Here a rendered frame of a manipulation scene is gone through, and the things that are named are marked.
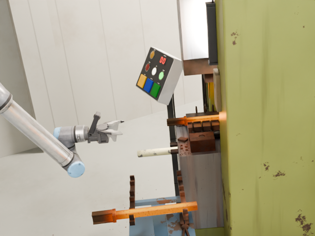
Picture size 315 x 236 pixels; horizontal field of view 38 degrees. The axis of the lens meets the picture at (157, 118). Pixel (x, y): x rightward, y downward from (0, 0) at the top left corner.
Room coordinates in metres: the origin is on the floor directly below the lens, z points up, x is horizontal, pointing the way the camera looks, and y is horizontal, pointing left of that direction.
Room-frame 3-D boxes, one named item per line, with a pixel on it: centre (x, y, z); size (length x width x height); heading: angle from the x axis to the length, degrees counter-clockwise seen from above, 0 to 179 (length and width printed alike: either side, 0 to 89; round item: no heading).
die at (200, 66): (2.17, -0.36, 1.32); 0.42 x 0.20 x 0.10; 88
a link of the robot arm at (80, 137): (2.17, 0.40, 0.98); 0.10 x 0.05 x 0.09; 178
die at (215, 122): (2.17, -0.36, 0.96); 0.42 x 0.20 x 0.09; 88
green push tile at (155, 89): (2.60, -0.01, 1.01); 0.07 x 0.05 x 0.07; 23
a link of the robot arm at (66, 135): (2.17, 0.49, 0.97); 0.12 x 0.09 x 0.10; 88
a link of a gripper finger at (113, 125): (2.23, 0.23, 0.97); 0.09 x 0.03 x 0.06; 124
